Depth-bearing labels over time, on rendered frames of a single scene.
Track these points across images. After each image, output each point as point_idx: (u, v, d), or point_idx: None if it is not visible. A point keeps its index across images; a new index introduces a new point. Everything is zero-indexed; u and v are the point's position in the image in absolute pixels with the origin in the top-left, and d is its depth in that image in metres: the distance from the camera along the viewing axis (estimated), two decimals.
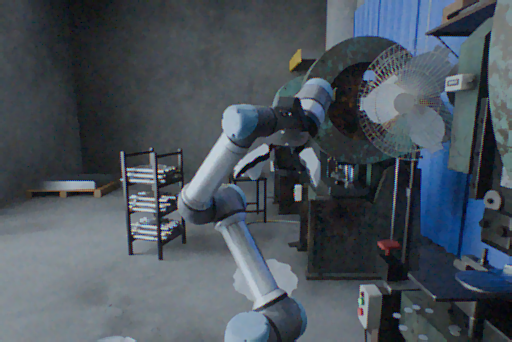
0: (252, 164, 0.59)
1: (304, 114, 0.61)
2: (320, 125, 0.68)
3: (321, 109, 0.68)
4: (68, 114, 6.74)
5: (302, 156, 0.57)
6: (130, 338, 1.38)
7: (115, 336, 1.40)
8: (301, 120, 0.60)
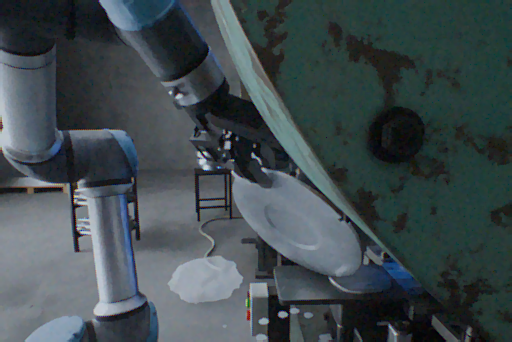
0: (262, 173, 0.52)
1: None
2: None
3: (210, 50, 0.40)
4: None
5: (263, 154, 0.50)
6: (329, 203, 0.49)
7: (357, 235, 0.50)
8: None
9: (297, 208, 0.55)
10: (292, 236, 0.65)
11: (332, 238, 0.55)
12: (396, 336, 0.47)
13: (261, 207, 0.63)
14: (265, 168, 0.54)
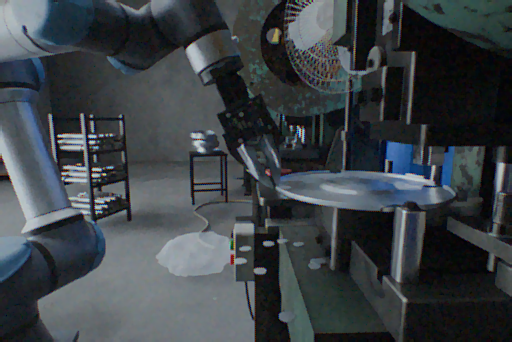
0: (267, 164, 0.54)
1: (223, 105, 0.55)
2: (197, 75, 0.48)
3: None
4: (39, 99, 6.44)
5: (253, 151, 0.54)
6: (370, 207, 0.40)
7: (425, 206, 0.41)
8: None
9: (347, 197, 0.48)
10: (367, 179, 0.58)
11: (403, 198, 0.46)
12: (405, 214, 0.36)
13: (318, 184, 0.58)
14: (288, 192, 0.48)
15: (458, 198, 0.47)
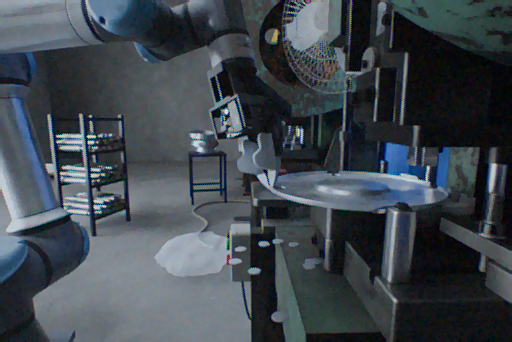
0: None
1: None
2: None
3: None
4: (38, 99, 6.44)
5: None
6: (348, 172, 0.68)
7: (314, 172, 0.68)
8: None
9: None
10: (339, 188, 0.51)
11: (320, 178, 0.63)
12: (396, 215, 0.36)
13: (395, 192, 0.51)
14: (408, 177, 0.61)
15: (451, 199, 0.47)
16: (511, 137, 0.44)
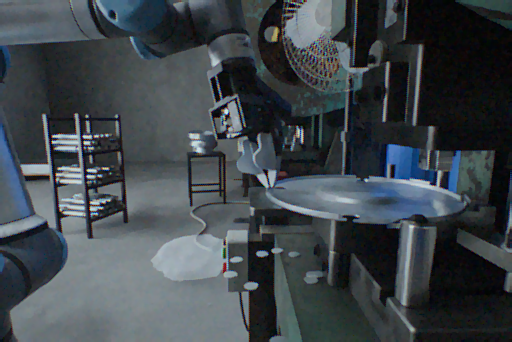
0: None
1: None
2: None
3: None
4: (37, 98, 6.40)
5: None
6: (278, 182, 0.58)
7: (266, 190, 0.51)
8: None
9: (319, 187, 0.56)
10: (381, 196, 0.46)
11: (300, 195, 0.49)
12: (413, 230, 0.31)
13: None
14: (328, 175, 0.64)
15: (469, 208, 0.42)
16: None
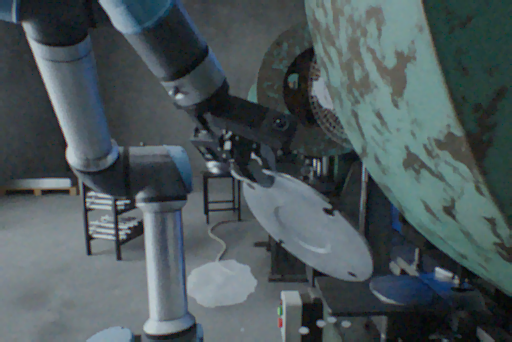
0: (262, 173, 0.52)
1: (258, 105, 0.43)
2: None
3: (210, 50, 0.40)
4: (49, 111, 6.57)
5: (263, 154, 0.50)
6: (243, 186, 0.65)
7: None
8: None
9: (269, 212, 0.64)
10: (323, 236, 0.57)
11: (273, 194, 0.57)
12: None
13: (302, 247, 0.65)
14: (262, 221, 0.73)
15: (485, 312, 0.60)
16: None
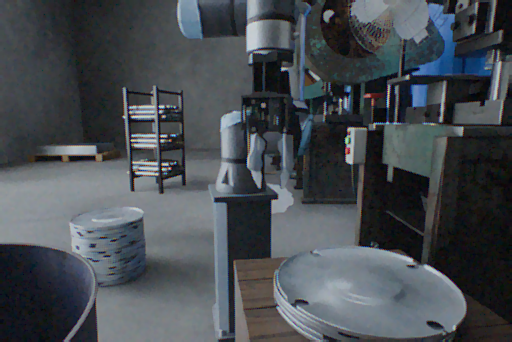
0: (280, 164, 0.53)
1: None
2: (247, 54, 0.49)
3: None
4: (70, 89, 6.83)
5: (265, 146, 0.54)
6: (324, 247, 0.67)
7: (296, 254, 0.63)
8: None
9: (352, 263, 0.60)
10: (366, 293, 0.48)
11: (313, 267, 0.58)
12: (501, 63, 0.74)
13: (404, 283, 0.53)
14: (385, 251, 0.64)
15: None
16: None
